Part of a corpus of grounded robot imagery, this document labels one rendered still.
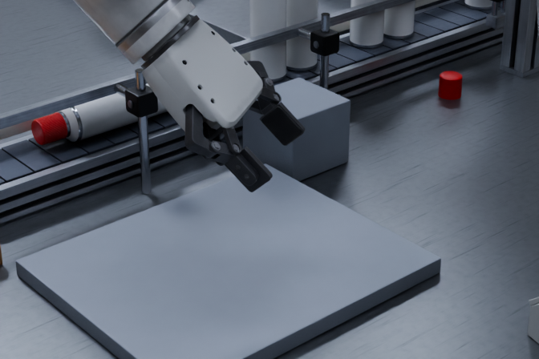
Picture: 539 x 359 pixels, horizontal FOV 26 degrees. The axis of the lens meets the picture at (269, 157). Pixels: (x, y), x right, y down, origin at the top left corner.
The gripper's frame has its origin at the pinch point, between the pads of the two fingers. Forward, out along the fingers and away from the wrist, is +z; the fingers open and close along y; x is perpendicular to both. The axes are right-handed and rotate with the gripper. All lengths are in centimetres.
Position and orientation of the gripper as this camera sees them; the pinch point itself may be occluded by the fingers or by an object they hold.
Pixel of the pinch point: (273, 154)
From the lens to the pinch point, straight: 117.6
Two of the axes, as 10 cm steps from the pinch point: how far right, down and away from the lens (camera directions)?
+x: 6.4, -4.7, -6.0
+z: 6.7, 7.3, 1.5
